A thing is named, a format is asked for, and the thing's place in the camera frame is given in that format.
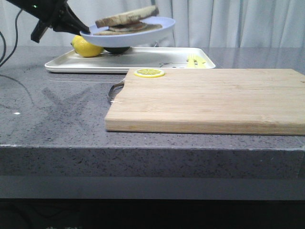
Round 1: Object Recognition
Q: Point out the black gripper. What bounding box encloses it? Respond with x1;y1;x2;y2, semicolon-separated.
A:
9;0;90;43

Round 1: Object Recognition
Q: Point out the fried egg toy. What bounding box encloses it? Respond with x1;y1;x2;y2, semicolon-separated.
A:
109;21;148;32

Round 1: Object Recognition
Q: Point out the bread slice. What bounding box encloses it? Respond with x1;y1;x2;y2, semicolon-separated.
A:
94;23;163;35
95;5;159;28

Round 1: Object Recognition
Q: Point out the light blue round plate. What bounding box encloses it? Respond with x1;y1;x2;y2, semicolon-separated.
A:
80;17;175;48

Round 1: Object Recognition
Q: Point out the white bear print tray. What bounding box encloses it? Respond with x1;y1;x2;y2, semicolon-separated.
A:
45;47;215;73

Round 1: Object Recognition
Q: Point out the green lime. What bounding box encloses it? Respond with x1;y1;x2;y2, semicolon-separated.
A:
104;47;130;54

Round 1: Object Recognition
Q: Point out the yellow lemon slice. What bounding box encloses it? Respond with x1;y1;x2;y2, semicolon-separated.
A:
133;68;165;78

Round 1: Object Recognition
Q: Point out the white curtain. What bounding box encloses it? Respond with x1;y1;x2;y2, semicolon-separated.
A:
0;0;305;48

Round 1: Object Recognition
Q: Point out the yellow plastic fork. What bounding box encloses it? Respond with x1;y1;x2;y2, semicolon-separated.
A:
186;54;206;69

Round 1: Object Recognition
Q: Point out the wooden cutting board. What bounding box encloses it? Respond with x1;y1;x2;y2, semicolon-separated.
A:
105;69;305;135

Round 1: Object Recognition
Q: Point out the black cable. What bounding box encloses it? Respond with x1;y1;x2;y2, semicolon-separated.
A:
0;9;23;68

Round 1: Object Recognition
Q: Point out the metal cutting board handle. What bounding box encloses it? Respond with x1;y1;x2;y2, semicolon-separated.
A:
107;79;125;104

